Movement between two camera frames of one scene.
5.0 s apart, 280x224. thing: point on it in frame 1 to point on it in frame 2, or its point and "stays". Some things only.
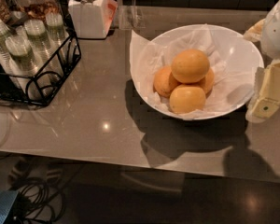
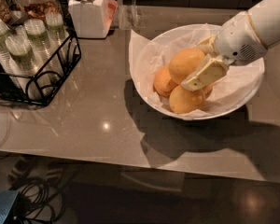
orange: [187, 99] stays
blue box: [1, 203] stays
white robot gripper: [276, 32] to [238, 40]
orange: [189, 66] stays
